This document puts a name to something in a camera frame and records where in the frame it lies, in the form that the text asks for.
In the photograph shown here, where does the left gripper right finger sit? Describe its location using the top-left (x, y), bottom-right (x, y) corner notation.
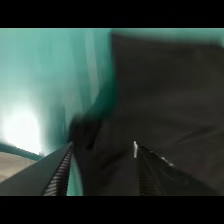
top-left (133, 140), bottom-right (215, 197)

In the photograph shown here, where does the black garment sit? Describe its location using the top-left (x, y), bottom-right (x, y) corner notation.
top-left (67, 32), bottom-right (224, 197)

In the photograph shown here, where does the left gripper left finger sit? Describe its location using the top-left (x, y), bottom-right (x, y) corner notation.
top-left (0, 142), bottom-right (74, 197)

